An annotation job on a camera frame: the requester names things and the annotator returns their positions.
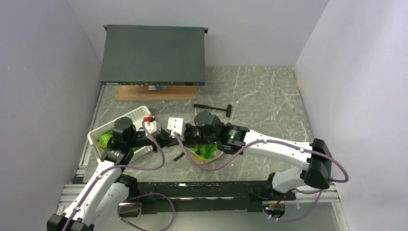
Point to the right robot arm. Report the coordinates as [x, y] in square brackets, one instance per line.
[311, 161]

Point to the yellow lemon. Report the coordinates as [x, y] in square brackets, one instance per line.
[198, 158]

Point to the green lime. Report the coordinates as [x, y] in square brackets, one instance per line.
[104, 140]

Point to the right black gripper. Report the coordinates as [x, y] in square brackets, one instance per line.
[186, 141]

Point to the green lettuce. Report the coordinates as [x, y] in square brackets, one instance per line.
[206, 151]

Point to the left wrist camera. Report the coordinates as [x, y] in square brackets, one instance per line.
[151, 126]

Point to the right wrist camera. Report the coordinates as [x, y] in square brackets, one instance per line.
[176, 125]

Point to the dark green rack server box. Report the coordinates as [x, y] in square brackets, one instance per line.
[153, 55]

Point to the wooden board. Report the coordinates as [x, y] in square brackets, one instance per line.
[142, 93]

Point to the clear dotted zip bag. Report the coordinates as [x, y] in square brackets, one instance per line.
[191, 153]

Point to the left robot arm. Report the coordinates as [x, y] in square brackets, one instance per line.
[109, 186]

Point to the orange handled pliers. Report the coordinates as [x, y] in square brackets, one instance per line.
[178, 157]

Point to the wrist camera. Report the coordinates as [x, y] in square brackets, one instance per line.
[151, 126]
[176, 125]

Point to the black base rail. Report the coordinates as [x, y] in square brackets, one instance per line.
[148, 198]

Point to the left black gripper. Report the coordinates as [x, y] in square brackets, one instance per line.
[163, 138]

